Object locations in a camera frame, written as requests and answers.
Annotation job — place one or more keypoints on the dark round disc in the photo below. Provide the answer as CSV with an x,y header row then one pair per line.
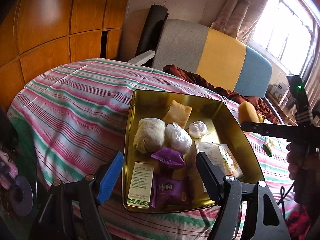
x,y
22,196

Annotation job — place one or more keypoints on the wooden wardrobe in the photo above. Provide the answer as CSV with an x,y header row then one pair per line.
x,y
50,17

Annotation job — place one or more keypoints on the black rolled mat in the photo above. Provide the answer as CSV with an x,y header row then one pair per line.
x,y
152,27

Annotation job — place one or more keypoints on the short green white snack packet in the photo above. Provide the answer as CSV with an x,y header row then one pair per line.
x,y
268,146

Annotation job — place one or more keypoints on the small white ball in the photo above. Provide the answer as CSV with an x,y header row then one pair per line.
x,y
197,129

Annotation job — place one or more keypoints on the striped bed sheet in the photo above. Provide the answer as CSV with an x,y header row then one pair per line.
x,y
75,105

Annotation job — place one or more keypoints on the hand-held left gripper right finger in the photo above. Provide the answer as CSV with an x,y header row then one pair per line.
x,y
207,172

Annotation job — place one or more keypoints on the purple plastic gadget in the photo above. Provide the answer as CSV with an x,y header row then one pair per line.
x,y
7,170

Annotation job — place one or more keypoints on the large white ball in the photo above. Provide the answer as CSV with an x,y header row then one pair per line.
x,y
176,137

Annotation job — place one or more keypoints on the wooden desk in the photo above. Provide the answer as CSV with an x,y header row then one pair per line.
x,y
285,112

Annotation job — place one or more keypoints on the grey yellow blue headboard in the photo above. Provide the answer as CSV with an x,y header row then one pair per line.
x,y
225,55

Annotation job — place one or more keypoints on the brown blanket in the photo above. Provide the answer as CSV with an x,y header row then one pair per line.
x,y
195,76

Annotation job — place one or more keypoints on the person's right hand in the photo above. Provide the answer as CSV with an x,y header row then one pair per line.
x,y
296,162

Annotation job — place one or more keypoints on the black cylinder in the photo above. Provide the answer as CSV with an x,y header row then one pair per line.
x,y
7,130

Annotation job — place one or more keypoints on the patterned beige curtain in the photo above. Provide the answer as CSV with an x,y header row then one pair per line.
x,y
240,7
315,80

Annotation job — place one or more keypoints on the small yellow sponge block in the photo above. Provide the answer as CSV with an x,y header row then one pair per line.
x,y
247,112

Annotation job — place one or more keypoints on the long green white snack packet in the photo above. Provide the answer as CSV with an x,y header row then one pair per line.
x,y
231,162

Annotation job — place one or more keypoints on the white box with line drawing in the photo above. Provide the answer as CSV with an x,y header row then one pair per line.
x,y
212,152

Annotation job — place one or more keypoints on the purple snack packet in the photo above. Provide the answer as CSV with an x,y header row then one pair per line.
x,y
168,157
166,190

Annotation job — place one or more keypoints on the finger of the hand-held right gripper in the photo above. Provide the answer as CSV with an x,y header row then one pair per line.
x,y
275,130

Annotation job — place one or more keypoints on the rough textured yellow sponge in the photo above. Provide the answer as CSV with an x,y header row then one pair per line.
x,y
150,135

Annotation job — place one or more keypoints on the white box with green band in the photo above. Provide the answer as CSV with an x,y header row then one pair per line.
x,y
140,182

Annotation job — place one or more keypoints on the white carton on desk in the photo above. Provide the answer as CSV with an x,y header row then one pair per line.
x,y
279,92

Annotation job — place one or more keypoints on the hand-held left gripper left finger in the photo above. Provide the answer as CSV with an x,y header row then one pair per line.
x,y
111,177

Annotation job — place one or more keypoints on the window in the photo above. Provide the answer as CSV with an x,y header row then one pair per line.
x,y
287,30

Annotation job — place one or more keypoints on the gold metal tin box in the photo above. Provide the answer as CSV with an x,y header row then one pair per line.
x,y
207,112

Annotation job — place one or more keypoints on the large yellow sponge block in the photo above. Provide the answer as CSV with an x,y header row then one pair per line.
x,y
177,113

